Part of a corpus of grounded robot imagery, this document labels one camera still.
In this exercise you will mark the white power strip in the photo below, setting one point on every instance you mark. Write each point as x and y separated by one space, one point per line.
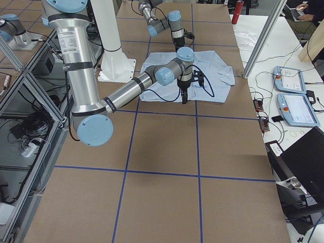
32 148

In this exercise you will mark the teach pendant tablet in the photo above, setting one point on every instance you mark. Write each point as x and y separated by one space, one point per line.
289 80
296 110

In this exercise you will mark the black laptop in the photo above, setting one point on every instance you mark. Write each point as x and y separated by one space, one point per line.
303 160

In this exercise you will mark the aluminium frame post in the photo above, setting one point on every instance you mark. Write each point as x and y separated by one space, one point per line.
265 32

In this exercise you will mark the red cylinder bottle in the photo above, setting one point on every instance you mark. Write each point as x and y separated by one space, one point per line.
237 11

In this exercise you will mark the seated person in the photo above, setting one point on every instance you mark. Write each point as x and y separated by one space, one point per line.
313 11

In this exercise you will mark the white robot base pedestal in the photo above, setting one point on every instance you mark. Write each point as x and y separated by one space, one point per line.
115 66

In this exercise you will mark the upper teach pendant tablet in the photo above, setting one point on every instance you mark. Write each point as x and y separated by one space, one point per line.
289 80

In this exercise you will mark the clear plastic bag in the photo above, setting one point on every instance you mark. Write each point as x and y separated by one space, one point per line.
246 40

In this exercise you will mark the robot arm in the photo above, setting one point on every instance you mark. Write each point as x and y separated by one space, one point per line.
98 96
173 22

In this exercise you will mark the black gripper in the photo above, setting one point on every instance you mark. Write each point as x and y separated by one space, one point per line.
183 85
178 43

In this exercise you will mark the lower teach pendant tablet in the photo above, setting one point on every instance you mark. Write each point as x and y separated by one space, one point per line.
296 110

